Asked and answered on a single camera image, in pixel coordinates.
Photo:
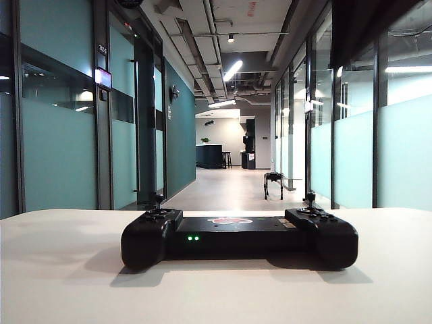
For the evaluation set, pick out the glowing door display screen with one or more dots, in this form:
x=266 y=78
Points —
x=103 y=78

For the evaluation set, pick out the room number plate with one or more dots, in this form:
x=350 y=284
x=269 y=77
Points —
x=103 y=49

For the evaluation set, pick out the long linear ceiling light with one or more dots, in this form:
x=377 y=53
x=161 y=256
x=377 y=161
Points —
x=408 y=69
x=232 y=70
x=221 y=103

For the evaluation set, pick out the black ceiling spotlight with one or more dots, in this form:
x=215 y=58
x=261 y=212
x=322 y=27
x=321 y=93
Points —
x=209 y=123

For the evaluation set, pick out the metal wall ornament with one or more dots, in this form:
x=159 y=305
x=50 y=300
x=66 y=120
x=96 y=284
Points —
x=174 y=93

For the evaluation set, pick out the black door card reader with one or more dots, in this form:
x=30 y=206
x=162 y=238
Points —
x=104 y=96

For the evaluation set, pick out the black waste bin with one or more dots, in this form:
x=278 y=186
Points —
x=249 y=160

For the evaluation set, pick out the small pendant ceiling lamp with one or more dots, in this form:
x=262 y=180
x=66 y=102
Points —
x=231 y=38

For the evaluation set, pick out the black remote control with joysticks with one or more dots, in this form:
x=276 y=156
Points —
x=243 y=241

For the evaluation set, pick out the black quadruped robot dog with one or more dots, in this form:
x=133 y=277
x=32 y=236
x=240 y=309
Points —
x=272 y=179

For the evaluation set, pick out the dark counter with white top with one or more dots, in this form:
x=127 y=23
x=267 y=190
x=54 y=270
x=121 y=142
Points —
x=208 y=156

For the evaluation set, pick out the green potted plant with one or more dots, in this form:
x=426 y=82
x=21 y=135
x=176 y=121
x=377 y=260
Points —
x=204 y=140

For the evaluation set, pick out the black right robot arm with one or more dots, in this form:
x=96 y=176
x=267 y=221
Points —
x=364 y=23

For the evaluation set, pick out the dark wooden bar stool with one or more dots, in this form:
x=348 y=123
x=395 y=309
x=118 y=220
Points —
x=227 y=159

